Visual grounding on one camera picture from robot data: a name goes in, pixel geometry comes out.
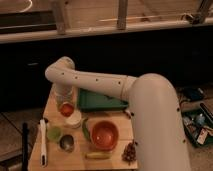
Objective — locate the green cucumber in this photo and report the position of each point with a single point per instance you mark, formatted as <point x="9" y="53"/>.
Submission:
<point x="85" y="130"/>

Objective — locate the white paper cup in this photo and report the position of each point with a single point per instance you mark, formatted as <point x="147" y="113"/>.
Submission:
<point x="74" y="120"/>

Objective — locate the red apple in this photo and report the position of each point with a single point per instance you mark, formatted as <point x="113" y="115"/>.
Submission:
<point x="66" y="109"/>

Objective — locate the purple grape bunch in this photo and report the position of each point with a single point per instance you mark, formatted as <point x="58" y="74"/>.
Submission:
<point x="129" y="153"/>

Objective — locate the green tool box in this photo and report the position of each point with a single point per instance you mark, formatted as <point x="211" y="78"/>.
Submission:
<point x="198" y="127"/>

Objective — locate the wooden board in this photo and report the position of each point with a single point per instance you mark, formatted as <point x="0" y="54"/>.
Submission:
<point x="59" y="160"/>

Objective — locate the small metal cup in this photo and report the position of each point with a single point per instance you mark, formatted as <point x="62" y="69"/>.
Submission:
<point x="67" y="143"/>

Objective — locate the black pole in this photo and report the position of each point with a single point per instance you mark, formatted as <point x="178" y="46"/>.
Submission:
<point x="24" y="147"/>

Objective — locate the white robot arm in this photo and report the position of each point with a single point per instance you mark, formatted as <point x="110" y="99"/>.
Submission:
<point x="153" y="102"/>

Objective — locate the green plastic tray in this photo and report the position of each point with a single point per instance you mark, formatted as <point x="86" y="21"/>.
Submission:
<point x="89" y="101"/>

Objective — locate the orange bowl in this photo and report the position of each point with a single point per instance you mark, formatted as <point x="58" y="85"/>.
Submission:
<point x="104" y="135"/>

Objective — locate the green cup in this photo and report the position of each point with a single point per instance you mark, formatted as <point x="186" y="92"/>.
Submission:
<point x="54" y="134"/>

